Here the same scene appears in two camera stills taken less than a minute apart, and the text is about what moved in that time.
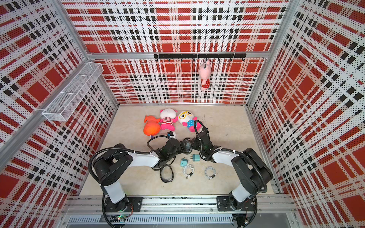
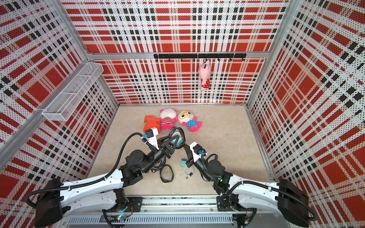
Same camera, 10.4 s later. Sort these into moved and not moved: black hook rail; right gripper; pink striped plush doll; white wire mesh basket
Moved: right gripper
Not moved: pink striped plush doll; white wire mesh basket; black hook rail
